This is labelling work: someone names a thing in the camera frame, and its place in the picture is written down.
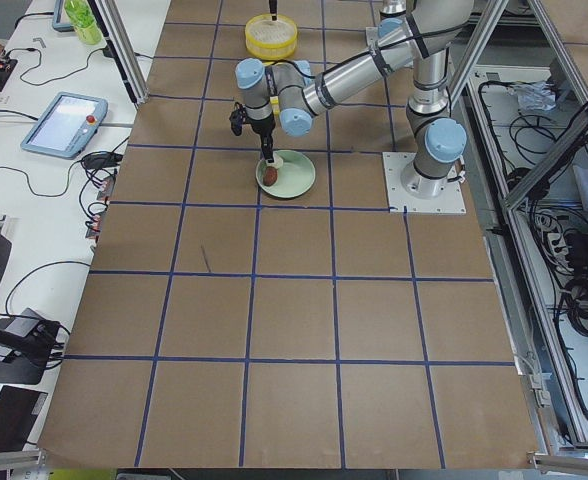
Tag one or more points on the green drink bottle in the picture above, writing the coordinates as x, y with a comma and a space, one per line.
83, 21

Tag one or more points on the aluminium frame post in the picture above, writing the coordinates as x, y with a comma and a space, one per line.
113, 30

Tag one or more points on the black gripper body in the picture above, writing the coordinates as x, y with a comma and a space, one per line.
264, 129

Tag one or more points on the black monitor stand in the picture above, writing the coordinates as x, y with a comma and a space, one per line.
27, 342

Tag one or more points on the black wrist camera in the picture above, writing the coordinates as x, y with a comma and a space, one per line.
237, 119

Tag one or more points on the white bun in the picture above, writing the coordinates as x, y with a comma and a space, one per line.
275, 163

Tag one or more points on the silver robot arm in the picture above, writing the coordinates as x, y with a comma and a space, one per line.
285, 95

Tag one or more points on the mint green plate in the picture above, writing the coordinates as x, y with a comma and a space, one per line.
296, 175

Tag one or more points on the brown bun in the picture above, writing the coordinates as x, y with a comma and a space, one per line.
270, 176

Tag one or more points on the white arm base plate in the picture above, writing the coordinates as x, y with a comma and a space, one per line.
408, 192

